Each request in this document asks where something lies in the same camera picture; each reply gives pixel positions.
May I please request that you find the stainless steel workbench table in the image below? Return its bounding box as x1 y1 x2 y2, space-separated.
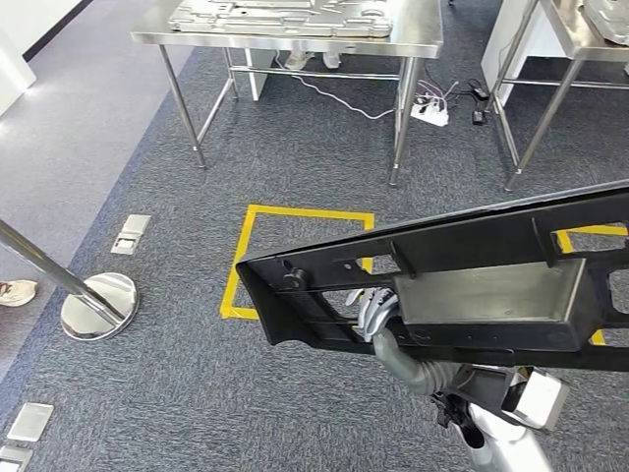
483 0 629 194
130 0 445 188

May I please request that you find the black power adapter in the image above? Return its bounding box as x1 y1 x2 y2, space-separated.
465 78 489 127

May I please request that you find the stamped silver metal panel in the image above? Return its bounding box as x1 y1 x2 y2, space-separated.
581 0 629 47
168 0 394 39

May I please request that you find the white power cable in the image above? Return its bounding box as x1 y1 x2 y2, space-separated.
275 55 397 122

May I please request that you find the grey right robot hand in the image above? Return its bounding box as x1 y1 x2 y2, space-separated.
345 287 416 388

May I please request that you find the yellow tape floor square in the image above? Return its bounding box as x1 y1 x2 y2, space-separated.
219 204 376 322

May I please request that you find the black wrist cable bundle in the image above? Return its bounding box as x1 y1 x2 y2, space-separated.
431 390 486 450

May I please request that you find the open silver floor socket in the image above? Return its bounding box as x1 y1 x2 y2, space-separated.
0 444 34 472
110 213 152 257

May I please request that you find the black plastic panel part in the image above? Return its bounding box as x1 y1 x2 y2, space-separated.
235 182 629 373

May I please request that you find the white cabinet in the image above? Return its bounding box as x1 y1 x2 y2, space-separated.
480 0 581 109

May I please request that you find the white power strip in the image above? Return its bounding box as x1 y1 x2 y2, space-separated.
410 100 450 128

